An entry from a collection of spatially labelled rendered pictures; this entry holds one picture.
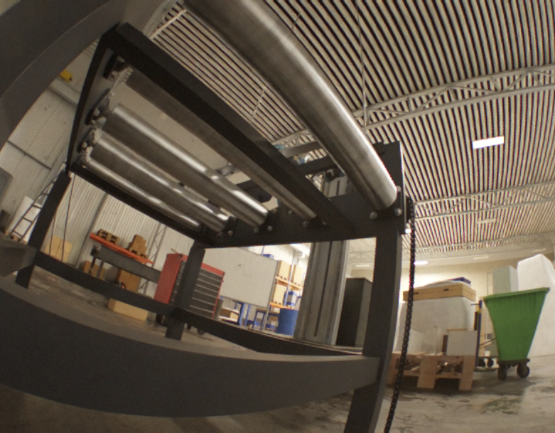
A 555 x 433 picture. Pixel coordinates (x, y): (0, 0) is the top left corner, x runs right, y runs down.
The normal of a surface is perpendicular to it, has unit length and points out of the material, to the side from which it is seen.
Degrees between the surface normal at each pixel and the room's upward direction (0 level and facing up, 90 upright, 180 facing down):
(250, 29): 155
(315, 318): 90
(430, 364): 90
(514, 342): 101
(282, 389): 90
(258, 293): 90
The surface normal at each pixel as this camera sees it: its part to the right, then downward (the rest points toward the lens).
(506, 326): -0.76, -0.25
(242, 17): 0.21, 0.70
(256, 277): 0.42, -0.29
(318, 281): -0.66, -0.44
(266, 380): 0.75, -0.12
